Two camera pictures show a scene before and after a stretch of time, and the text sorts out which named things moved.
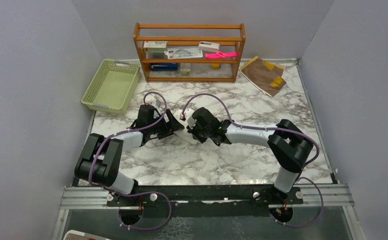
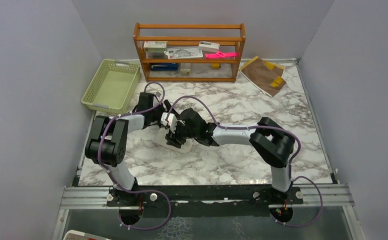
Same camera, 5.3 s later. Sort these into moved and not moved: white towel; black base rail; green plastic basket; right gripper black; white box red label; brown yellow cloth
Moved: white towel; right gripper black
Not moved: black base rail; white box red label; brown yellow cloth; green plastic basket
